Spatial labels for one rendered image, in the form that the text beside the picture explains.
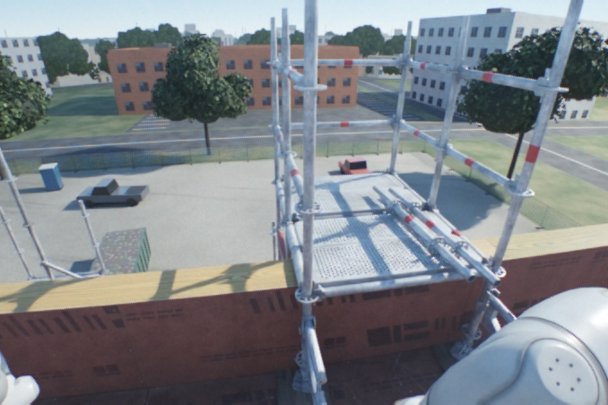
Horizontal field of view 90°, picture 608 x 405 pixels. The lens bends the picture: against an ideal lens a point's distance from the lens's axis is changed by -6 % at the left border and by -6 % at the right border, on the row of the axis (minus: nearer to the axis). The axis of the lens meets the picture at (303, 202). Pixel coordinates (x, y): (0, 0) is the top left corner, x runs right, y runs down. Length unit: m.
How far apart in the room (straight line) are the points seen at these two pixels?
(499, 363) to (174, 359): 1.95
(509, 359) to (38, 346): 2.19
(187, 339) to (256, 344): 0.40
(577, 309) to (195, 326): 1.75
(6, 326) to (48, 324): 0.21
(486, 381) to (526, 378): 0.04
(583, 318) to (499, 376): 0.15
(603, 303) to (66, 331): 2.12
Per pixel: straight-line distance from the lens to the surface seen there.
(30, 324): 2.19
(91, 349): 2.22
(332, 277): 1.77
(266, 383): 2.27
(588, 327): 0.49
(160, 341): 2.08
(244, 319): 1.93
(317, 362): 1.63
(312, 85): 1.24
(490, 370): 0.40
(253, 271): 1.91
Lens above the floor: 1.89
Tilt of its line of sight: 27 degrees down
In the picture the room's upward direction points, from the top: straight up
